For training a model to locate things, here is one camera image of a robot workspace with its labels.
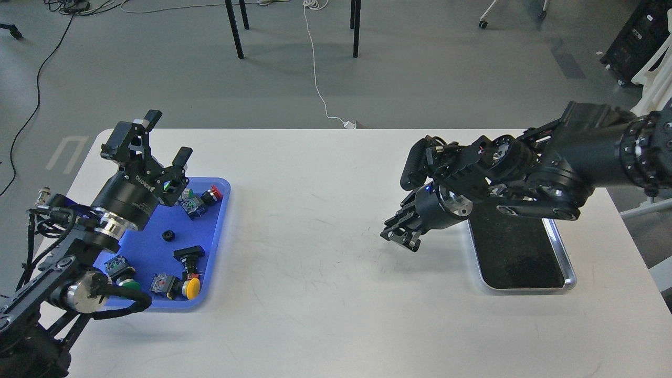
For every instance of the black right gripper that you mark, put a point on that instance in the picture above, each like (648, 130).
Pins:
(426, 208)

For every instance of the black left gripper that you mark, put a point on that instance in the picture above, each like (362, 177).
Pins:
(140, 186)

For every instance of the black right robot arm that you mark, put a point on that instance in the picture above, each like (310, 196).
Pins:
(546, 172)

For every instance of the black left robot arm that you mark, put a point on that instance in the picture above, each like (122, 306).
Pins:
(61, 290)

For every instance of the silver metal tray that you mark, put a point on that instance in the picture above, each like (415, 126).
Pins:
(519, 255)

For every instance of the blue plastic tray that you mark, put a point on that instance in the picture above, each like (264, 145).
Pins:
(150, 255)

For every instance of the green terminal push button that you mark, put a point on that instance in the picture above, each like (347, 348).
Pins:
(191, 203)

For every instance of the green mushroom push button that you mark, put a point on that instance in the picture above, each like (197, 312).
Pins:
(121, 272)

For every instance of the white chair wheel base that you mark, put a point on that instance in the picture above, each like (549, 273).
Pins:
(538, 11)

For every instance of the white office chair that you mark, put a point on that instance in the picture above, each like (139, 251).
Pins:
(655, 77)

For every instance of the black equipment case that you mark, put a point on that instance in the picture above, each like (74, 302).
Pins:
(641, 36)

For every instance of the red push button switch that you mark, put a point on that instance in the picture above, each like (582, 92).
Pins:
(211, 196)

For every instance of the black push button switch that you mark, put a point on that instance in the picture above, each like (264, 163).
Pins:
(189, 257)

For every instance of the yellow push button switch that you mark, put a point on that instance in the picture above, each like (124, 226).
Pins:
(170, 286)

